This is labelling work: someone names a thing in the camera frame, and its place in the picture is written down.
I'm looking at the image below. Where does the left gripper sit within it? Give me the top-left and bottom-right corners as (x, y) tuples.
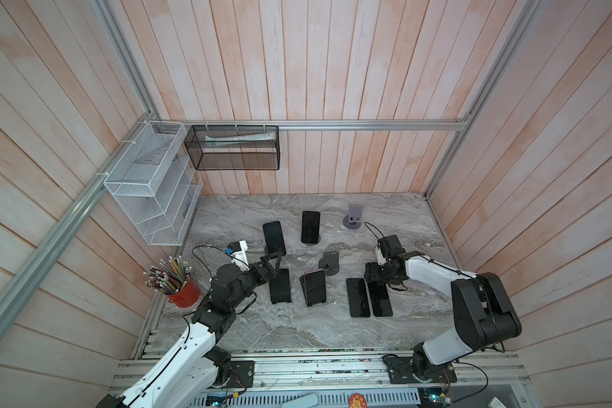
(228, 252), (282, 309)

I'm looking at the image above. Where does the black phone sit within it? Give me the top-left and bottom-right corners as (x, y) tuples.
(346, 278), (371, 318)
(269, 268), (292, 304)

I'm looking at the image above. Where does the purple phone stand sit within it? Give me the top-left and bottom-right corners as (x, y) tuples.
(343, 205), (363, 231)

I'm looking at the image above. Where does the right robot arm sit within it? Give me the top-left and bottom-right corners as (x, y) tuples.
(365, 235), (522, 383)

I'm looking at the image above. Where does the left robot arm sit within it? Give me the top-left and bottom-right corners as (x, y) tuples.
(97, 252), (283, 407)

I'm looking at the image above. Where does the blue phone back left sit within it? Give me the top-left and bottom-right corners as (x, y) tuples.
(263, 221), (287, 256)

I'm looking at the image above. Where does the grey round stand centre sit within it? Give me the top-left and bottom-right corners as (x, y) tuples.
(318, 251), (340, 276)

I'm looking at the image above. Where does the green phone back centre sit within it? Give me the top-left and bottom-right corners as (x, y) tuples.
(301, 211), (321, 245)

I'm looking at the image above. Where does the red pencil cup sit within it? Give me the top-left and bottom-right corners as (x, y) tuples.
(167, 277), (202, 309)

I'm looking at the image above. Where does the bundle of pencils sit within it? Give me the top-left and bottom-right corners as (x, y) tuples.
(144, 256), (192, 296)

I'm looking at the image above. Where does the black mesh basket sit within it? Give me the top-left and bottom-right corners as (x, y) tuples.
(184, 124), (281, 171)

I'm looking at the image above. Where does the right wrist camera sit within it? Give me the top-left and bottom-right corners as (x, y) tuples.
(376, 245), (388, 265)

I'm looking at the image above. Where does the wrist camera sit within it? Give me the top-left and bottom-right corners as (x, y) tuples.
(225, 241), (249, 271)
(376, 245), (388, 265)

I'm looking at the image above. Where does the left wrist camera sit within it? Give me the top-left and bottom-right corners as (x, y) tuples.
(225, 241), (249, 271)

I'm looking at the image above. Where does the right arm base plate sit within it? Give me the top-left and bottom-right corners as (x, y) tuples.
(382, 354), (457, 384)

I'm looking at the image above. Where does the aluminium rail front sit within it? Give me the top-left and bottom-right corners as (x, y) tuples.
(109, 348), (531, 396)

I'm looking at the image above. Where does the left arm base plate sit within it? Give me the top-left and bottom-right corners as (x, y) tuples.
(212, 360), (255, 389)

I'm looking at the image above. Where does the white wire mesh shelf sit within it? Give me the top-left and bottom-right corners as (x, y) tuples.
(105, 121), (203, 247)

